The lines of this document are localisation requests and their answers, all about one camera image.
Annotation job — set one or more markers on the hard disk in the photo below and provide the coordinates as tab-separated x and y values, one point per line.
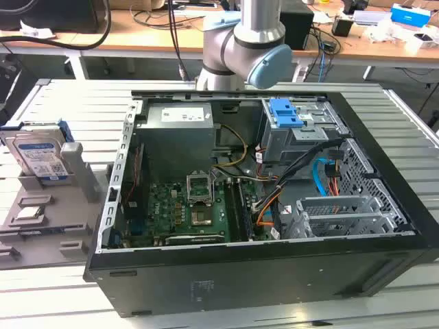
34	154

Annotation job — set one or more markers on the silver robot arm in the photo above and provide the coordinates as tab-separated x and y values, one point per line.
240	44

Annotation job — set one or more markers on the metal disk bay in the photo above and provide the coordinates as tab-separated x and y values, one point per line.
343	219

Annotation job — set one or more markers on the grey power supply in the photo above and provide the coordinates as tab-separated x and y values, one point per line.
178	137

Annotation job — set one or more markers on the black RAM slot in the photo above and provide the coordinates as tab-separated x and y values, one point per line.
233	212

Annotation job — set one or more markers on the green RAM stick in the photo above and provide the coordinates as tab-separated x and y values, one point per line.
246	212

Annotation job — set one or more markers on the CPU socket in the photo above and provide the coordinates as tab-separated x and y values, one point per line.
201	217

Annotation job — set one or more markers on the metal drive cage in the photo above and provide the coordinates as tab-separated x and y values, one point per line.
278	144

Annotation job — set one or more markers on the green motherboard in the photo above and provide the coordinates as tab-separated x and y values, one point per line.
164	209

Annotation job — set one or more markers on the black PC case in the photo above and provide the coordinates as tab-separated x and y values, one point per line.
240	274

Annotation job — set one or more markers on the grey parts rack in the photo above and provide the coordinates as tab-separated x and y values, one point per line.
79	171

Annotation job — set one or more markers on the wooden desk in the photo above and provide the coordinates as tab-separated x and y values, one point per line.
137	37

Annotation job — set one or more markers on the black box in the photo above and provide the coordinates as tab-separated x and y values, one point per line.
297	27

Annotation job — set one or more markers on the small black cube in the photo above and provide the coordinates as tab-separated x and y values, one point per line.
342	27

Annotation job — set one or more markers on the silver CPU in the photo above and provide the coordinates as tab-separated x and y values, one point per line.
29	213

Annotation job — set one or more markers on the blue cardboard box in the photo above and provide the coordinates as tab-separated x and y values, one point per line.
409	14

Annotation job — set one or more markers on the blue plastic drive bracket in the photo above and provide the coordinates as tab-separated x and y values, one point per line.
283	113

